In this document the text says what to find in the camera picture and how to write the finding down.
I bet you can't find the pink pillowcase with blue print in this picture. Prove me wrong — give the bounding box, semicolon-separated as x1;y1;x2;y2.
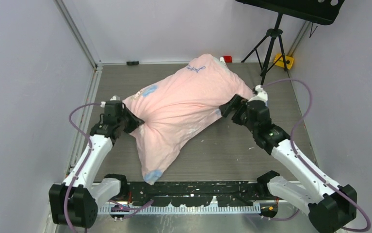
124;54;253;185

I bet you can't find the white pillow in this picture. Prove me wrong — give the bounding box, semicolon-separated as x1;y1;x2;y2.
219;57;227;68

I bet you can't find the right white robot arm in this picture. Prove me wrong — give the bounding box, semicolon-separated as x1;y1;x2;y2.
219;95;357;233

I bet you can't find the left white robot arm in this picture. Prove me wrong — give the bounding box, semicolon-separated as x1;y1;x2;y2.
49;99;144;233

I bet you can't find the red block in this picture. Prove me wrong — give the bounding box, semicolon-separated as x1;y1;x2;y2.
222;56;233;63

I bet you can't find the small black block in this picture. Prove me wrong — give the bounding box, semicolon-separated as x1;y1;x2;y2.
126;61;139;66

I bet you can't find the yellow block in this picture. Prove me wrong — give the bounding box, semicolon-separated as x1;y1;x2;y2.
273;53;294;70

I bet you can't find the black tripod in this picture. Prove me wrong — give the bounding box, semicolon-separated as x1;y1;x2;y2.
241;13;288;85

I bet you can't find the black overhead panel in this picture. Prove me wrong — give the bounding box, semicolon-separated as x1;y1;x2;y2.
237;0;344;26

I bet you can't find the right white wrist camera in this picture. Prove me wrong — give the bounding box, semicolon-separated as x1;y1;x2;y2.
248;84;268;106

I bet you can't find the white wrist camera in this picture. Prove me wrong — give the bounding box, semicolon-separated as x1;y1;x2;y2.
248;84;268;106
100;95;121;108

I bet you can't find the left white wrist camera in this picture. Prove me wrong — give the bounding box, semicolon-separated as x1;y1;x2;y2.
100;95;121;108

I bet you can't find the white slotted cable duct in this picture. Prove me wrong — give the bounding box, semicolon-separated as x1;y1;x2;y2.
97;203;261;215

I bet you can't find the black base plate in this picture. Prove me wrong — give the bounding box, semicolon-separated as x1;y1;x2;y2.
128;181;277;207

